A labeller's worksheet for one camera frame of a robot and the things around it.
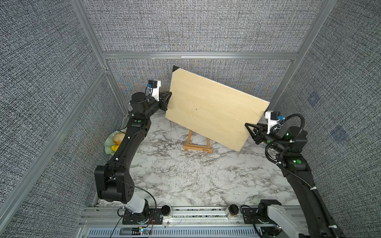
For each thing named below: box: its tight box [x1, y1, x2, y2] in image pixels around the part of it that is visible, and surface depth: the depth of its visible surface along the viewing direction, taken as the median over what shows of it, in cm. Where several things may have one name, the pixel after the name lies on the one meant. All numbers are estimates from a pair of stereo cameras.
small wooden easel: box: [183, 129, 213, 154], surface depth 97 cm
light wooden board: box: [165, 67, 270, 152], surface depth 68 cm
